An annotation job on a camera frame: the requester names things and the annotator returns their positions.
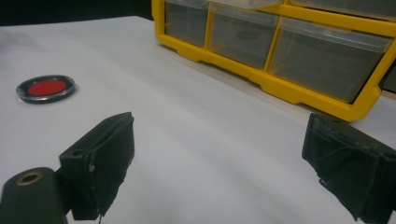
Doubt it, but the red disc in round case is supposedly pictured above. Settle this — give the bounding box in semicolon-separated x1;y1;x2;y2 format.
15;74;78;105

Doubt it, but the clear plastic drawer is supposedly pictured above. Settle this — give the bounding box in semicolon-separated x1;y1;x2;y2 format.
207;1;280;70
210;0;285;10
268;16;394;104
289;0;396;21
163;0;209;49

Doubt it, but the white table cover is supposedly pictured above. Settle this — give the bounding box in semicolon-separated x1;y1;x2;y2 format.
0;15;396;224

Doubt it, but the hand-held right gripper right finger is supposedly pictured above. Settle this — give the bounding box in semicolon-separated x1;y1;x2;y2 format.
301;112;396;224

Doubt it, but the yellow drawer cabinet frame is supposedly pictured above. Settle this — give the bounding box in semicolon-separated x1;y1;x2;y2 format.
150;0;396;122

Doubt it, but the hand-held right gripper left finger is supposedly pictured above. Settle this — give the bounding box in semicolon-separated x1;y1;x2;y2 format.
58;111;135;221

